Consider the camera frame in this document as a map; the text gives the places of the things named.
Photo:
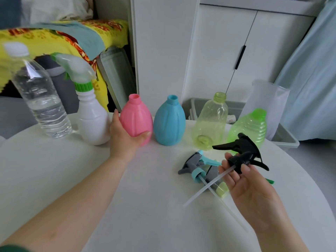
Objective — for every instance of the person's left hand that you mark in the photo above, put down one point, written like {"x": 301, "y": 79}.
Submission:
{"x": 120, "y": 144}

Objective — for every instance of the person's right hand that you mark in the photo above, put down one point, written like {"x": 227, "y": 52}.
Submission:
{"x": 254, "y": 196}

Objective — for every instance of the white green spray head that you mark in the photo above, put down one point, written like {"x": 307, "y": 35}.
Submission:
{"x": 269, "y": 181}

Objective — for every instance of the pink plastic bottle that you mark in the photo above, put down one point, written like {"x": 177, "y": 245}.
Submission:
{"x": 136, "y": 118}

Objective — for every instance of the grey yellow spray head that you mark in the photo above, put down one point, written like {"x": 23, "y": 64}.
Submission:
{"x": 221, "y": 190}

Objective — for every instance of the white plastic bottle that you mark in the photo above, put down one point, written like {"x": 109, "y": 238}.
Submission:
{"x": 93, "y": 123}

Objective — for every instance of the black spray head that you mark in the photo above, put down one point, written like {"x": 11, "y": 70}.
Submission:
{"x": 246, "y": 149}

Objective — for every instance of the blue plastic bottle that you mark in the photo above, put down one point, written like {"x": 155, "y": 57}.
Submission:
{"x": 169, "y": 123}

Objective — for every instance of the grey blue spray head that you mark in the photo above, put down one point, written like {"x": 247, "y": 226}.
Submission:
{"x": 193, "y": 165}

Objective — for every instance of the green ribbed bottle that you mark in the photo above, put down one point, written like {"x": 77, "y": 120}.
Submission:
{"x": 252, "y": 125}

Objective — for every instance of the yellow-green clear bottle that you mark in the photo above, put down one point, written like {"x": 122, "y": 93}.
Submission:
{"x": 210, "y": 120}

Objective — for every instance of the translucent green spray head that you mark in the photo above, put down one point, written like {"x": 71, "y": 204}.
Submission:
{"x": 76, "y": 66}

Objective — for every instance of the person's left forearm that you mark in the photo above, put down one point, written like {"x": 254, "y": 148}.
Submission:
{"x": 65, "y": 207}

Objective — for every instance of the clear water bottle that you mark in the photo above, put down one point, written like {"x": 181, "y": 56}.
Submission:
{"x": 42, "y": 102}

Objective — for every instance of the grey plastic bin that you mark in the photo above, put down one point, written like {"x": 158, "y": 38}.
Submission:
{"x": 286, "y": 141}

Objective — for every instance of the grey plastic lid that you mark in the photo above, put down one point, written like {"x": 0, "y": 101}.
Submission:
{"x": 118, "y": 76}

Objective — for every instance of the translucent white plastic bag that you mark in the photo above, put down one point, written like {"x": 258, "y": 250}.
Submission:
{"x": 267, "y": 97}

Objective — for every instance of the white cabinet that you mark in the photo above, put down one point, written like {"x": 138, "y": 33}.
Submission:
{"x": 162, "y": 49}

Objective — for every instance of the teal towel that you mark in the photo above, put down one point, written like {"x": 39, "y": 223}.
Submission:
{"x": 84, "y": 39}

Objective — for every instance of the light blue curtain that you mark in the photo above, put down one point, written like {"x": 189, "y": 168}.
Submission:
{"x": 312, "y": 76}

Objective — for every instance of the yellow floral cloth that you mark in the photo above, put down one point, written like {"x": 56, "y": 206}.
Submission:
{"x": 26, "y": 41}

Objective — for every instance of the white pillow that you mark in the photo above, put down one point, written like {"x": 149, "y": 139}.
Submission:
{"x": 57, "y": 7}

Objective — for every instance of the dark green sleeve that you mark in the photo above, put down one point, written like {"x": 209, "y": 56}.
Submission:
{"x": 9, "y": 248}

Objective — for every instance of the dark teal pillow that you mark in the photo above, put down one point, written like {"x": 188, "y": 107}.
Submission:
{"x": 9, "y": 11}

